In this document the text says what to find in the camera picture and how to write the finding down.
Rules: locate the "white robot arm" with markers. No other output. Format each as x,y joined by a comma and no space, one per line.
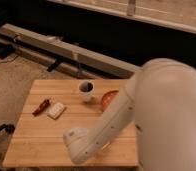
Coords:
160,99

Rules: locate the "white cup with dark liquid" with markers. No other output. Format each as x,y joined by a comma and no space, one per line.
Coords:
85,89

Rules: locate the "orange bowl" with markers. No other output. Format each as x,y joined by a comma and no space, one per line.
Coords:
107,98

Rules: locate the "wooden table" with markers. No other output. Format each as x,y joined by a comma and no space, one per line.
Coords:
38,141

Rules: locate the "black table leg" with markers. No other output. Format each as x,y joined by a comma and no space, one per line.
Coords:
9,128

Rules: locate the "black bracket on rail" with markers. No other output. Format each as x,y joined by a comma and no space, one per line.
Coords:
54,65

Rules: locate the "long grey metal rail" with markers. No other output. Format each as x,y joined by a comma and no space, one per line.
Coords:
90,58

